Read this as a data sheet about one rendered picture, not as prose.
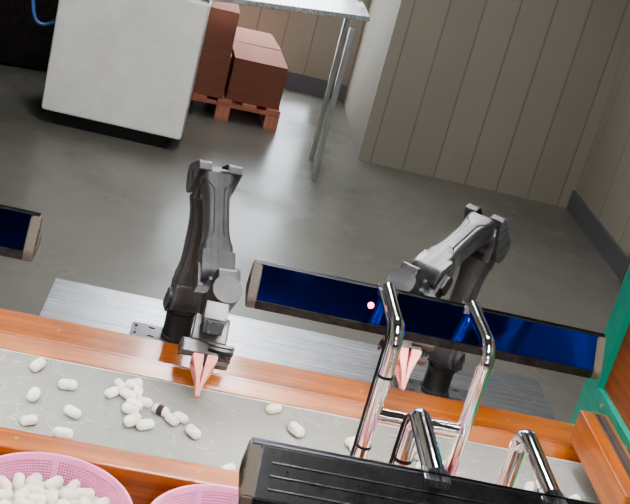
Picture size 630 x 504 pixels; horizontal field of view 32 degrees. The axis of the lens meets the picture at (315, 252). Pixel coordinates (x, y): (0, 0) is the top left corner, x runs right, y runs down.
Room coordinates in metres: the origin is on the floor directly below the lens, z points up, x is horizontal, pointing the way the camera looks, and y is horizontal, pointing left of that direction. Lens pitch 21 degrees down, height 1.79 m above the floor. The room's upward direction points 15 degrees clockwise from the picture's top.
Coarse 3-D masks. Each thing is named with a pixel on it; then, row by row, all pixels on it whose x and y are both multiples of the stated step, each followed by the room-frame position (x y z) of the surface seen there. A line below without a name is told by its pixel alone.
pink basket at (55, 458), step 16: (0, 464) 1.47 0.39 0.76; (16, 464) 1.49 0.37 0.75; (32, 464) 1.50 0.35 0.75; (64, 464) 1.52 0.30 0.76; (80, 464) 1.52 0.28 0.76; (64, 480) 1.51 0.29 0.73; (80, 480) 1.51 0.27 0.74; (96, 480) 1.51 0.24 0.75; (112, 480) 1.50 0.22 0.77; (96, 496) 1.50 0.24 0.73; (112, 496) 1.48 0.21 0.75; (128, 496) 1.46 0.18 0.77
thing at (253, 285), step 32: (256, 288) 1.68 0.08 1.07; (288, 288) 1.69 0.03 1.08; (320, 288) 1.70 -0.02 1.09; (352, 288) 1.72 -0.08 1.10; (320, 320) 1.68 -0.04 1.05; (352, 320) 1.69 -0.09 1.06; (384, 320) 1.70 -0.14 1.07; (416, 320) 1.72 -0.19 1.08; (448, 320) 1.73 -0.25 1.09; (512, 320) 1.76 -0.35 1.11; (512, 352) 1.73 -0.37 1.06; (544, 352) 1.74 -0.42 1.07; (576, 352) 1.76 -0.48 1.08
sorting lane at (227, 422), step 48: (0, 384) 1.73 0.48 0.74; (48, 384) 1.78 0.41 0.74; (96, 384) 1.82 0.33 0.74; (144, 384) 1.87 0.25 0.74; (48, 432) 1.62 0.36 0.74; (96, 432) 1.66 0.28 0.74; (144, 432) 1.70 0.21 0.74; (240, 432) 1.79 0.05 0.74; (288, 432) 1.83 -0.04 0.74; (336, 432) 1.88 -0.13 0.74; (384, 432) 1.93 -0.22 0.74; (480, 480) 1.85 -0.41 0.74; (528, 480) 1.90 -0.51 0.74; (576, 480) 1.95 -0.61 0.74
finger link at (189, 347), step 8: (184, 344) 1.85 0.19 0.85; (192, 344) 1.86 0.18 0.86; (200, 344) 1.86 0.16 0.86; (208, 344) 1.86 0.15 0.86; (184, 352) 1.86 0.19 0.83; (192, 352) 1.85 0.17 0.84; (200, 352) 1.85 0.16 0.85; (208, 352) 1.85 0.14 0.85; (208, 360) 1.84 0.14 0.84; (216, 360) 1.85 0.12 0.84; (208, 368) 1.84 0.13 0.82; (208, 376) 1.87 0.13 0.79; (200, 384) 1.82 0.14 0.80; (200, 392) 1.82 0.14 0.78
